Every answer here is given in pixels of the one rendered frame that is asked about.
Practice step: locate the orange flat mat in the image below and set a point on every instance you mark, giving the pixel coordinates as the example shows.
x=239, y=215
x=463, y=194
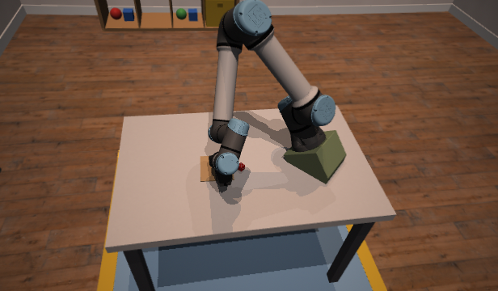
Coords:
x=207, y=173

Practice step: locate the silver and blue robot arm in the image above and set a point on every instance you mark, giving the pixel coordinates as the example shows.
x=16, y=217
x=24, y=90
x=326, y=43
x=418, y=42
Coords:
x=249, y=23

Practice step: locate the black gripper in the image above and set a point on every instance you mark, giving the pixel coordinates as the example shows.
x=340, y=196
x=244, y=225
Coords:
x=222, y=180

